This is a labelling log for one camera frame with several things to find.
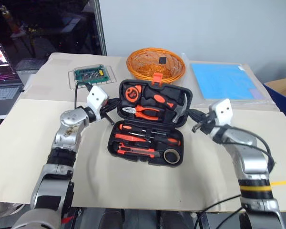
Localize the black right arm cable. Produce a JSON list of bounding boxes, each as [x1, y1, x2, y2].
[[228, 125, 276, 176]]

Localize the beige paper sheet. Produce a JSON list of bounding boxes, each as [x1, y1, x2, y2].
[[20, 52, 281, 112]]

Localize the black tool case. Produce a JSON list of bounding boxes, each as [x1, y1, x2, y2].
[[107, 73, 194, 169]]

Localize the large beige table mat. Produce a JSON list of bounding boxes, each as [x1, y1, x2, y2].
[[0, 98, 286, 213]]

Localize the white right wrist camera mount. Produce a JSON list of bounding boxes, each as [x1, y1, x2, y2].
[[209, 98, 233, 127]]

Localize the hammer with orange black handle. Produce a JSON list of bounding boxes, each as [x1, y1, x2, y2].
[[143, 90, 190, 124]]

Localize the blue cardboard box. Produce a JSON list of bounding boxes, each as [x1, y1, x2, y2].
[[264, 76, 286, 120]]

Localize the orange handled pliers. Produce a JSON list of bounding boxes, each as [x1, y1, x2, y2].
[[122, 104, 163, 123]]

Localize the orange black tape measure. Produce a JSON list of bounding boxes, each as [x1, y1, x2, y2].
[[124, 84, 143, 103]]

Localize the black precision screwdriver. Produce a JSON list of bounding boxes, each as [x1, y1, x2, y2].
[[143, 129, 168, 139]]

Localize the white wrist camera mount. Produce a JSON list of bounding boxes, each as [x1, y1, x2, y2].
[[209, 98, 233, 127], [86, 85, 110, 121]]

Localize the green circuit board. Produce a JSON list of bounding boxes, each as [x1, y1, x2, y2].
[[73, 64, 106, 84]]

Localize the small orange handled screwdriver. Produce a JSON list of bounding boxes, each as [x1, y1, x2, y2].
[[118, 124, 148, 135]]

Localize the orange wire basket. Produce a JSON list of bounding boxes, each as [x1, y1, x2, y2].
[[126, 47, 187, 84]]

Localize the black floor cable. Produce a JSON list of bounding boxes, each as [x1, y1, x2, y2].
[[194, 194, 244, 229]]

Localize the grey window frame post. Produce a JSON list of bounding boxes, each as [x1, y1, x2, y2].
[[94, 0, 108, 57]]

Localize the clear plastic sleeve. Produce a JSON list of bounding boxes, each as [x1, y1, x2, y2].
[[187, 60, 275, 106]]

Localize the orange tester pen screwdriver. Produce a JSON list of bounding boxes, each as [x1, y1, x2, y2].
[[115, 133, 148, 144]]

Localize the black electrical tape roll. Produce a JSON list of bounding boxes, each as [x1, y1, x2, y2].
[[163, 148, 181, 166]]

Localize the black circuit board cable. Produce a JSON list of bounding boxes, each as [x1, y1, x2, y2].
[[74, 81, 93, 108]]

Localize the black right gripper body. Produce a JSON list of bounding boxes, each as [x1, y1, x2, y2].
[[201, 110, 216, 135]]

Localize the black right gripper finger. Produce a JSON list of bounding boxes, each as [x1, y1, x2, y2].
[[191, 121, 204, 134], [188, 109, 206, 120]]

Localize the orange black handled screwdriver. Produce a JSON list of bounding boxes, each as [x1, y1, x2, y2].
[[147, 136, 182, 147]]

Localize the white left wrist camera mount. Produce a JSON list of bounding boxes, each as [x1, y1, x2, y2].
[[86, 85, 110, 121]]

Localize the blue sheet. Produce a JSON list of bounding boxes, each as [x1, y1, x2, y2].
[[190, 62, 256, 101]]

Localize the clear plastic board case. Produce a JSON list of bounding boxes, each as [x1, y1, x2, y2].
[[68, 64, 117, 91]]

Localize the orange black utility knife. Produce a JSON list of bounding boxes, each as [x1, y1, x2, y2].
[[117, 143, 161, 158]]

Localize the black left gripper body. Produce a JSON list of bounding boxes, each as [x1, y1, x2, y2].
[[99, 98, 114, 119]]

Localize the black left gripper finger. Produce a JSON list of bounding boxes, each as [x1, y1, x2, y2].
[[103, 113, 114, 126], [110, 98, 122, 109]]

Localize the grey laptop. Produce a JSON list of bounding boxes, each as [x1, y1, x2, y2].
[[0, 43, 25, 120]]

